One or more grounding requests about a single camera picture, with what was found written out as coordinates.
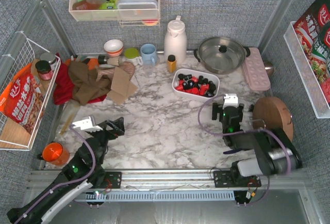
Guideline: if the red capsule number two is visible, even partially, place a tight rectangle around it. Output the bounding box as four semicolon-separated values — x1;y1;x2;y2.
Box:
199;84;209;96

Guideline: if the white plastic storage basket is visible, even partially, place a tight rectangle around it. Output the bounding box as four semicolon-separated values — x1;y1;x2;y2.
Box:
172;68;220;102

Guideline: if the red capsule front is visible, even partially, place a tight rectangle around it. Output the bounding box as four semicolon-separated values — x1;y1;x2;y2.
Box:
186;87;199;95

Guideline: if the black capsule basket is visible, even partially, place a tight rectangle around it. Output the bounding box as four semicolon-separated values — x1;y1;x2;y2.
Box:
198;75;208;85

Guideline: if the brown cloth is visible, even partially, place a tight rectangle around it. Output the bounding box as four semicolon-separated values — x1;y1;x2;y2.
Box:
68;61;111;106

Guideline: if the brown cardboard piece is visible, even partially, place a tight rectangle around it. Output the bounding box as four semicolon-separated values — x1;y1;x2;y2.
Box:
107;67;138;105

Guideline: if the red coffee capsule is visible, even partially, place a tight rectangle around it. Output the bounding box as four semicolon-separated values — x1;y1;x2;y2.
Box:
175;81;185;91

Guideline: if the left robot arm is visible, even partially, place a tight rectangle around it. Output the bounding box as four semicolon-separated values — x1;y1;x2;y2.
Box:
7;117;125;223

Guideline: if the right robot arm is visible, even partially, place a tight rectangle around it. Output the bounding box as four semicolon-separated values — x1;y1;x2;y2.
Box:
212;103;303;181

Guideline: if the black coffee capsule bottom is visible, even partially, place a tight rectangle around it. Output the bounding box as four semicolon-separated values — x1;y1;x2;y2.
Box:
208;81;217;93

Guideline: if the purple knife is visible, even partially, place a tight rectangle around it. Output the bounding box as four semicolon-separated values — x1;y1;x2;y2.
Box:
223;149;241;155

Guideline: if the round wooden cutting board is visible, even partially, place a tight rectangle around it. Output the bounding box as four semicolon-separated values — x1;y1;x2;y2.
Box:
252;97;293;141

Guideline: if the orange mug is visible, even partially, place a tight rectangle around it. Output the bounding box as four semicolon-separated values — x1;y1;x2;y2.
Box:
37;142;70;166

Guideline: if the pink egg tray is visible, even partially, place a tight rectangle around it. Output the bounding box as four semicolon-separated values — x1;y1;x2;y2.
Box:
242;47;271;91

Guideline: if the steel pot with lid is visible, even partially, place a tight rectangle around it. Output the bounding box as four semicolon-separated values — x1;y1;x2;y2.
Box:
193;37;251;75

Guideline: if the steel ladle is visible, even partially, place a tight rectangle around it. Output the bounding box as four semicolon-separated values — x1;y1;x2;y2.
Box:
263;61;275;77

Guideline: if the red cloth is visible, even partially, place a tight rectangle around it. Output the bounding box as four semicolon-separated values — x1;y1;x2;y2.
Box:
53;60;106;105

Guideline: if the orange juice bottle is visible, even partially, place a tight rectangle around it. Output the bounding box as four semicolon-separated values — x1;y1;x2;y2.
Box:
167;55;176;73

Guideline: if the orange plate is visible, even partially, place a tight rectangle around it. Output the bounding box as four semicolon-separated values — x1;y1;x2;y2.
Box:
87;58;99;70

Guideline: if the striped pink towel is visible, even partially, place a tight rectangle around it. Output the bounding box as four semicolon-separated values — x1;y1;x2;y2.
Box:
96;62;135;81

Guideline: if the black bottle cap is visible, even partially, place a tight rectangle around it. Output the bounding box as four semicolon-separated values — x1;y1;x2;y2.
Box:
97;55;108;65

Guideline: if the orange snack bag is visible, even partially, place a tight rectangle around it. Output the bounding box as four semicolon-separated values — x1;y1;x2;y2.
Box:
1;63;44;134

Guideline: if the clear glass cup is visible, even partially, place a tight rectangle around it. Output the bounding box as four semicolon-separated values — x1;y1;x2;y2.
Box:
143;65;155;76

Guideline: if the white thermos jug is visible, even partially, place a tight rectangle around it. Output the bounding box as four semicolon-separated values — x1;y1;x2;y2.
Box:
164;15;187;65

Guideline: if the red lid jar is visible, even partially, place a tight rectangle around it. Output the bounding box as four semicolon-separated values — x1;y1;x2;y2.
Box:
35;60;53;81

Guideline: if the green lid cup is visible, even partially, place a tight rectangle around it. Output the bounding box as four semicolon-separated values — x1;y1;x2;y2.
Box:
124;47;143;66

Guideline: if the orange striped bowl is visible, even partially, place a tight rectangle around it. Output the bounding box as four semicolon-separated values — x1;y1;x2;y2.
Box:
104;39;123;56

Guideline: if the silver lid jar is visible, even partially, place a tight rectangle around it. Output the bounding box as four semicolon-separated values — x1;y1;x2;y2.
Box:
40;52;57;71

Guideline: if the blue mug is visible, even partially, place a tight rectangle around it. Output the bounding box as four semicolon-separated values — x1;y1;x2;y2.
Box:
140;43;158;66

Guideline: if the red seasoning packet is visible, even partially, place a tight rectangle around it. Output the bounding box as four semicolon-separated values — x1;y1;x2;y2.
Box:
293;0;329;103

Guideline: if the clear plastic food container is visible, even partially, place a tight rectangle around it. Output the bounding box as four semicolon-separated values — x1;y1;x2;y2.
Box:
117;0;158;20

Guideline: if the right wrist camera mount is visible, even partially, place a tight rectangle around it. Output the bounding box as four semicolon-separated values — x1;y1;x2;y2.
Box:
223;93;239;109

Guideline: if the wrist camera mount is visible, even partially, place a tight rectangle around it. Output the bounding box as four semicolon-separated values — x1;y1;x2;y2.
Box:
72;115;102;132
223;93;239;109

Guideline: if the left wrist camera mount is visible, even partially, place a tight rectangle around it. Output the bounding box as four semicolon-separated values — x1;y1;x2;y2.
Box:
72;115;102;132

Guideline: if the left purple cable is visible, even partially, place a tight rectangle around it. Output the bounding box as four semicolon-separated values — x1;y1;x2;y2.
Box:
14;124;104;224

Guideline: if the purple cable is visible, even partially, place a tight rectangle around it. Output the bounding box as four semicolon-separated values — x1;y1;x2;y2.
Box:
197;94;293;206
14;124;104;224

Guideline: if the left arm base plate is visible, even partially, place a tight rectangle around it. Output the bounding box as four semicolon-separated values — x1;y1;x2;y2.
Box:
89;171;122;189

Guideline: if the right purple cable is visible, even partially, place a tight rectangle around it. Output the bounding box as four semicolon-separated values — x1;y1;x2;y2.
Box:
197;94;293;206

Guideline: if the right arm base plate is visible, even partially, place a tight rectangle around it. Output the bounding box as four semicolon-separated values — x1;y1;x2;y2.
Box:
213;170;261;188

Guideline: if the white right wall basket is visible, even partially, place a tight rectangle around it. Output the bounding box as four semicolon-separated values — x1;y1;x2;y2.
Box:
283;21;329;119

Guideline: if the white wire side basket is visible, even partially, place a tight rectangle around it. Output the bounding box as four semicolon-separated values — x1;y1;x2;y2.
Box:
1;31;61;151

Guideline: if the cream wall basket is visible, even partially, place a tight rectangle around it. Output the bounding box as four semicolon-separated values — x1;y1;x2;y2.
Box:
69;0;160;25

